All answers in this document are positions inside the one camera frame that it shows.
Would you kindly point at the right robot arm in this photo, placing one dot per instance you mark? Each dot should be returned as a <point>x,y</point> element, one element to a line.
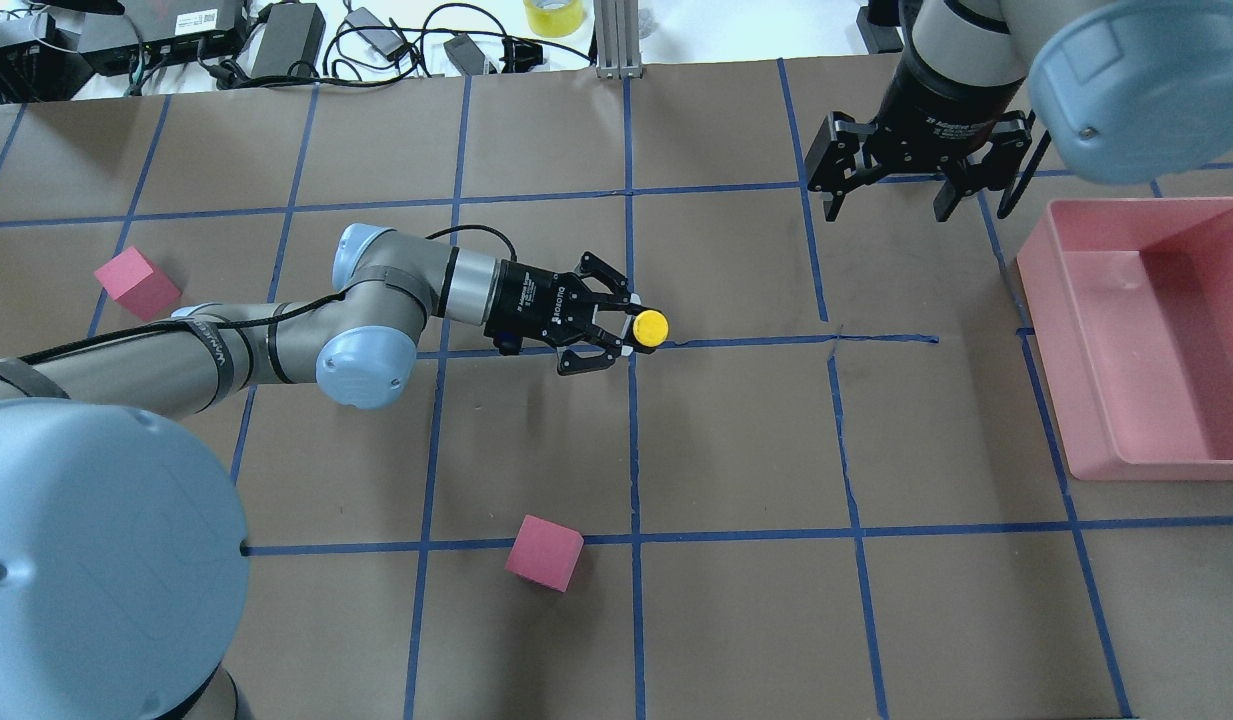
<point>1123,91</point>

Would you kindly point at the aluminium frame post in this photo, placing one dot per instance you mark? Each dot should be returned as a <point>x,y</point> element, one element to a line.
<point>617,41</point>

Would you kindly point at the yellow push button switch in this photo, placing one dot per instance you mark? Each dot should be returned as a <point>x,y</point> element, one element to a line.
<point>646,330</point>

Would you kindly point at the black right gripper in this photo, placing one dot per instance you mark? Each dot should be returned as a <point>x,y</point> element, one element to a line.
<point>944,97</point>

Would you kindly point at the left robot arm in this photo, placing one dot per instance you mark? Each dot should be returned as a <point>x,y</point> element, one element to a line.
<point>123,577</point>

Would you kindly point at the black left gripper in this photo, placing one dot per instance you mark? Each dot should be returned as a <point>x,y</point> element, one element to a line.
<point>524,299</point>

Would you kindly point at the pink plastic bin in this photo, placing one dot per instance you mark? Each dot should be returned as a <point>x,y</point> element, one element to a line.
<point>1132,305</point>

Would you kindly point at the pink foam cube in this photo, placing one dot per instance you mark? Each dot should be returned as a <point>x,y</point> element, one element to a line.
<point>138,285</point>
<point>545,553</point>

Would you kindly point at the yellow tape roll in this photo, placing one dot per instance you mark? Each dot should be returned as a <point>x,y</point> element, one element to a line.
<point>554,18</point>

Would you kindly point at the black power adapter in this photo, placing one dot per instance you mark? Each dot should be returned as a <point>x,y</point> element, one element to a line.
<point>291,34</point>
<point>879,24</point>

